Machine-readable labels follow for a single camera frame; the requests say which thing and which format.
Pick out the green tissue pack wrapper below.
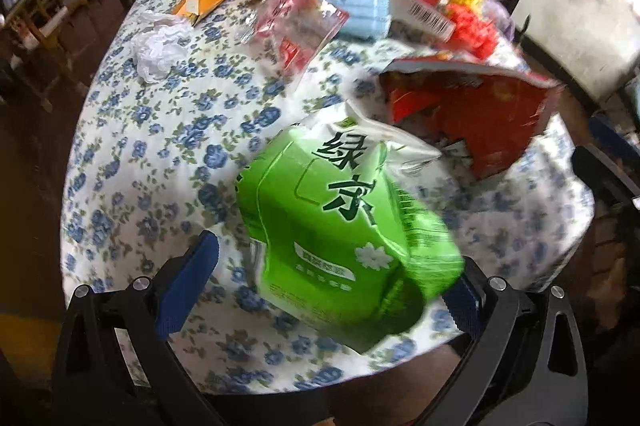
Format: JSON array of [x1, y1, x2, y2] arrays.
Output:
[[235, 102, 464, 352]]

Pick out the red snack bag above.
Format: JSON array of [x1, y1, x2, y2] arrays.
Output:
[[380, 56, 562, 179]]

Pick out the white plastic bag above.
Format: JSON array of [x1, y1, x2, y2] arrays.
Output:
[[131, 12, 193, 85]]

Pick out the red woven bow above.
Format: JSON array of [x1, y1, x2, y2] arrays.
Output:
[[442, 3, 499, 60]]

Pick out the purple floral cloth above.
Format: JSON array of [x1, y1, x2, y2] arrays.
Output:
[[482, 0, 515, 42]]

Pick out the blue floral bedsheet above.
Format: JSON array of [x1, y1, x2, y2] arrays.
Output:
[[61, 0, 594, 394]]

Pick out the white barcode box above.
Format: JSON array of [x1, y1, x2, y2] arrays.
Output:
[[389, 0, 454, 43]]

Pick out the clear red snack wrapper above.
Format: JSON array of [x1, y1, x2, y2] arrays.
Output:
[[236, 0, 349, 81]]

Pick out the wooden chair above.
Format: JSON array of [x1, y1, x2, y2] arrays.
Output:
[[6, 0, 130, 113]]

